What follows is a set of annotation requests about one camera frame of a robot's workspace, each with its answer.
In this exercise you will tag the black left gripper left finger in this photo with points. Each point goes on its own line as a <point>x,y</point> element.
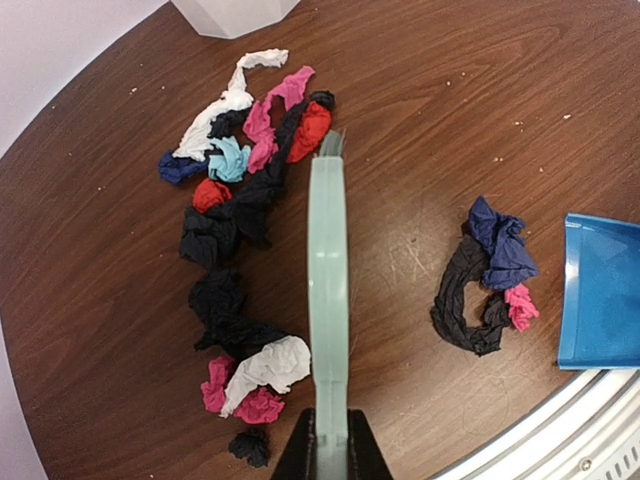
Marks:
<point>298,459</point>

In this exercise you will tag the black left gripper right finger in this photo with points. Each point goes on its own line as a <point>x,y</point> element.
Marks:
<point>365,459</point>

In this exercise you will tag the mint green hand brush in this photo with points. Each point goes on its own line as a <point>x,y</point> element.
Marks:
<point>327,271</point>

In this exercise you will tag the blue plastic dustpan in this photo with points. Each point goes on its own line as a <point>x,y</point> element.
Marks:
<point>600,318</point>

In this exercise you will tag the large pink paper scrap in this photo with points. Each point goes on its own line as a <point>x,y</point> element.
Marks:
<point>256,407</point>

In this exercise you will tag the small black paper ball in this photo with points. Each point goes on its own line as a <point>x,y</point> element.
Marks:
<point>252,446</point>

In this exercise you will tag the black crumpled paper scrap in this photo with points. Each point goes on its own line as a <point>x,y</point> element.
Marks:
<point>217,300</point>

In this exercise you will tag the small pink scrap near front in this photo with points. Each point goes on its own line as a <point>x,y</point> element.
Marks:
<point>521,307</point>

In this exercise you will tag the long black paper scrap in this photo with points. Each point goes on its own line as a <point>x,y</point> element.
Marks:
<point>212,239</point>

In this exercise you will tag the dark blue front paper scrap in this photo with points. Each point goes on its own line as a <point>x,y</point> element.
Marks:
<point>510,263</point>

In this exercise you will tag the small red paper scrap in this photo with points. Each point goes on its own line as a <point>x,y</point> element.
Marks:
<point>209,194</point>

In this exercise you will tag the light blue paper scrap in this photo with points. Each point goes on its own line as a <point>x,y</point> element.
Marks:
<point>230,162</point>

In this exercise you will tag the long white paper scrap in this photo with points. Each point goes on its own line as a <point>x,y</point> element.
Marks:
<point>235,97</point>

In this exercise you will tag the translucent white waste bin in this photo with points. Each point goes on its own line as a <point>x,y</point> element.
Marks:
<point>232,19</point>

